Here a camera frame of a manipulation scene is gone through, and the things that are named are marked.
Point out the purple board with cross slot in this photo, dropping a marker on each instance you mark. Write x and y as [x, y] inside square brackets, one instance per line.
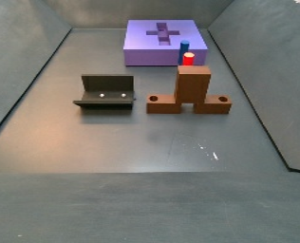
[152, 42]

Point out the red peg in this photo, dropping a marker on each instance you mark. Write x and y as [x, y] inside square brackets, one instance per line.
[187, 58]

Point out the black angle fixture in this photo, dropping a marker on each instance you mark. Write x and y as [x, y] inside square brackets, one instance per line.
[107, 91]

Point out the brown T-shaped block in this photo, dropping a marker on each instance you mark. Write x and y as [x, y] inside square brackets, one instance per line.
[191, 86]

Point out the blue peg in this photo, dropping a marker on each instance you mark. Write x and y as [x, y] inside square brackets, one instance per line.
[183, 49]

